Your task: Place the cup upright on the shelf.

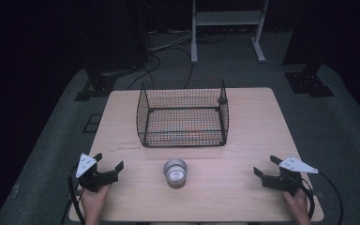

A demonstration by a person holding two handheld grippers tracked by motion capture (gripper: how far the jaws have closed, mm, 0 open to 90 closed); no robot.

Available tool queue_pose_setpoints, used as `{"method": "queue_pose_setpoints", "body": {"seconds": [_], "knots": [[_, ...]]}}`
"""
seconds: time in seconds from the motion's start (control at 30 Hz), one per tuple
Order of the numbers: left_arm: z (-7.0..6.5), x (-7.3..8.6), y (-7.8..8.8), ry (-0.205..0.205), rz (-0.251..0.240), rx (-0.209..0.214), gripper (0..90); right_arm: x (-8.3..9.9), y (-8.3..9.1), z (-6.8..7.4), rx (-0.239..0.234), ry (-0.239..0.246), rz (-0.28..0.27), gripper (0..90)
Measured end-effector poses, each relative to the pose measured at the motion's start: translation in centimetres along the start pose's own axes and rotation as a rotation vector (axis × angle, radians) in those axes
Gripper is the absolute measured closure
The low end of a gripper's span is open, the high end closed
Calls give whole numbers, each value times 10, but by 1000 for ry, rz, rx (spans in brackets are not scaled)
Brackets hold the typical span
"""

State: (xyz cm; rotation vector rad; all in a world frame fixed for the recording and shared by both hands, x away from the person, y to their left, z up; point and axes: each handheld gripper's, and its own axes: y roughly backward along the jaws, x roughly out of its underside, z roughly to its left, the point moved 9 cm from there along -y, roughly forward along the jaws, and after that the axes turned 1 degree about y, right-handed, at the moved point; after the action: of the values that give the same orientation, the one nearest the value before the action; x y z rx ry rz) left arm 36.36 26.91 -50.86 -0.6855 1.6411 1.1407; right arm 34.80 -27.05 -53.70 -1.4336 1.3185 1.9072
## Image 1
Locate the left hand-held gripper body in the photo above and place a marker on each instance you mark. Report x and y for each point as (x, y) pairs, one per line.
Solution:
(89, 178)

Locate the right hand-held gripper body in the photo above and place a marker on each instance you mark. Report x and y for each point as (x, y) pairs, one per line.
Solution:
(286, 181)

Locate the clear glass cup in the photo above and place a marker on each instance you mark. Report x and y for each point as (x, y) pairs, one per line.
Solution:
(175, 175)

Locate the person's left hand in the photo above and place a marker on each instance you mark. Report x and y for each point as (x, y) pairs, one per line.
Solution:
(93, 201)

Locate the person's right hand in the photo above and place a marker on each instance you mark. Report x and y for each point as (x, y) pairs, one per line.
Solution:
(299, 203)

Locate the black stand base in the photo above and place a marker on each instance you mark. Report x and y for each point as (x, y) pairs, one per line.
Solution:
(97, 86)
(307, 83)

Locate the white metal desk frame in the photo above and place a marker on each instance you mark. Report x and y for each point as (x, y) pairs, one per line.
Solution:
(228, 18)

